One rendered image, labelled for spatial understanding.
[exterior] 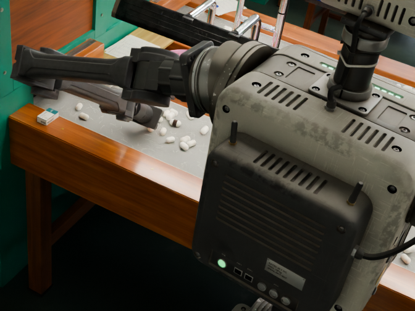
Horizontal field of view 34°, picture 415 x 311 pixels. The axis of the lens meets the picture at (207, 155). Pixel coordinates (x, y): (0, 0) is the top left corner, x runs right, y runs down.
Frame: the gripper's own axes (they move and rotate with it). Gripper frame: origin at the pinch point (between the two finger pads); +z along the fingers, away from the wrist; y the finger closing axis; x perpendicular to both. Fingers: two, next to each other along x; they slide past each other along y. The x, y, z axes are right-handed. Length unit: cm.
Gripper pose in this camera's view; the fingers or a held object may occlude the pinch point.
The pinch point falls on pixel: (154, 119)
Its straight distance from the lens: 215.0
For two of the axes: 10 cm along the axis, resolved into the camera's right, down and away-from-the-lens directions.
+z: 2.7, 1.4, 9.5
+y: -8.8, -3.7, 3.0
